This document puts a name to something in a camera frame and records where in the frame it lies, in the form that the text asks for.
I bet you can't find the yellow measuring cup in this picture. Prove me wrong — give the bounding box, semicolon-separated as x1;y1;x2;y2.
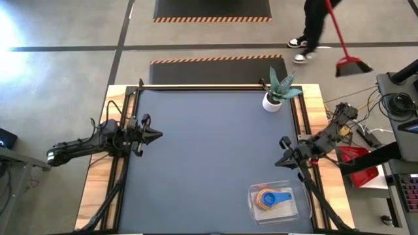
257;189;278;210

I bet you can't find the coiled black cable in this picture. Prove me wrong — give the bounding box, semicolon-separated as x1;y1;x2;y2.
380;92;418;121

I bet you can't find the black power strip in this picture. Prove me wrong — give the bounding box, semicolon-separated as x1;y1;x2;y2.
357;129;377;148

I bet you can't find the orange measuring cup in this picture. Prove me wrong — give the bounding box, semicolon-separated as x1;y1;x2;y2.
255;187;281;212

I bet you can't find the black device with blue light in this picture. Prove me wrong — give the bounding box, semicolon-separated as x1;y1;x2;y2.
0;127;18;150

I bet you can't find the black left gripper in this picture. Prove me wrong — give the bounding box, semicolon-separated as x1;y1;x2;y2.
125;114;163;157

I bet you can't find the black aluminium table frame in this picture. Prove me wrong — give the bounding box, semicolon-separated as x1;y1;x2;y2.
73;78;357;234

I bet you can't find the snake plant in white pot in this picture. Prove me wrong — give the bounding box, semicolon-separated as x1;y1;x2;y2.
261;67;305;114

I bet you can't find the black pole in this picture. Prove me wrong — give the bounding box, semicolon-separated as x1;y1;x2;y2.
391;58;418;84

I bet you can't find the red dustpan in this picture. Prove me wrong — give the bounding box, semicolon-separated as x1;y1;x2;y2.
338;146;382;191

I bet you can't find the grey table mat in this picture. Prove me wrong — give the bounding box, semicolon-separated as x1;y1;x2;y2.
118;89;314;234

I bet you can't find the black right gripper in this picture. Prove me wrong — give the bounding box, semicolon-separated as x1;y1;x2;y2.
275;136;313;183

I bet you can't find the grey equipment cart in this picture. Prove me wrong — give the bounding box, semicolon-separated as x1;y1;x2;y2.
375;71;418;164

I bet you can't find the red broom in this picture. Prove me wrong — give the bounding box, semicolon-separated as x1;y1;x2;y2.
323;0;374;78

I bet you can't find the black angled beam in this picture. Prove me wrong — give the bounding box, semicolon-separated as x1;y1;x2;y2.
339;141;403;177

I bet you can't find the backlit keyboard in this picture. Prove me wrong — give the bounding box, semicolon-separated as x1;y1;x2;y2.
393;172;418;213

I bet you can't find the light wooden table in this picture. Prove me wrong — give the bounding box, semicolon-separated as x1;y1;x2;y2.
73;83;357;232

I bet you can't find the white board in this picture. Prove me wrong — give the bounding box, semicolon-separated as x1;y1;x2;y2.
359;164;392;194

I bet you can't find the grey metal stand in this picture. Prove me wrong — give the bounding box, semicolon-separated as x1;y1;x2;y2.
0;146;52;229

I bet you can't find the clear plastic container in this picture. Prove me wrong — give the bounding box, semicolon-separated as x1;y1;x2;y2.
246;178;314;227

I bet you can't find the blue measuring cup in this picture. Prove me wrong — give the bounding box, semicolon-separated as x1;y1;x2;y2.
263;191;293;208

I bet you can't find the person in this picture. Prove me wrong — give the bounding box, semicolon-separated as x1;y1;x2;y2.
287;0;344;65

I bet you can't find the black floor mat striped edge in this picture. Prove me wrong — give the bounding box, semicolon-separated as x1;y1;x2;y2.
149;54;289;86
152;0;273;24

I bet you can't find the blue lit screen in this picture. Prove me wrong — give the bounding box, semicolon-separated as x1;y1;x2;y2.
397;117;418;133

